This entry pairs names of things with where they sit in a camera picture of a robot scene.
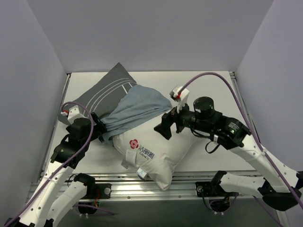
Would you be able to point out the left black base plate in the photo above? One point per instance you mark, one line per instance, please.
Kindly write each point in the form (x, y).
(98, 191)

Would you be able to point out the pillowcase grey outside blue inside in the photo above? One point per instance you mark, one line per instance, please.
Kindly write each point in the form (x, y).
(120, 103)

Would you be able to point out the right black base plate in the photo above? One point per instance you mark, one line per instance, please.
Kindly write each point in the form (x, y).
(208, 189)

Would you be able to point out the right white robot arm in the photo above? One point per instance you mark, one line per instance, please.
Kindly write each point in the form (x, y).
(278, 185)

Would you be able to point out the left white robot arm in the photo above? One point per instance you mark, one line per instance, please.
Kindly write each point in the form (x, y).
(46, 208)

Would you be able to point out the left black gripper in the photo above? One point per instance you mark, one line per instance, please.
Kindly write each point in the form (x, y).
(97, 123)

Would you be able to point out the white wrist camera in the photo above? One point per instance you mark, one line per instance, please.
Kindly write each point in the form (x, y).
(180, 95)
(68, 117)

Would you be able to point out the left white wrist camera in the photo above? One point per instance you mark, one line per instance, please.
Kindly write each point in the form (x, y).
(68, 117)

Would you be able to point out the white pillow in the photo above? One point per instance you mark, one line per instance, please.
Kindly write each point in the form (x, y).
(145, 148)

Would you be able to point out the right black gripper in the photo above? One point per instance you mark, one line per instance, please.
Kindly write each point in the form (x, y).
(172, 118)

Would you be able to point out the white pillow tag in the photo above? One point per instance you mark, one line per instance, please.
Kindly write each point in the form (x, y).
(141, 174)

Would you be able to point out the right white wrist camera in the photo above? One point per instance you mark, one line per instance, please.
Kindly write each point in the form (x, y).
(180, 95)

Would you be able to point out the aluminium rail frame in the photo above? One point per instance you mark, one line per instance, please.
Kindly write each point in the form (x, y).
(104, 163)

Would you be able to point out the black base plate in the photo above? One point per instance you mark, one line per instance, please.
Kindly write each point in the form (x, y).
(98, 191)
(208, 189)

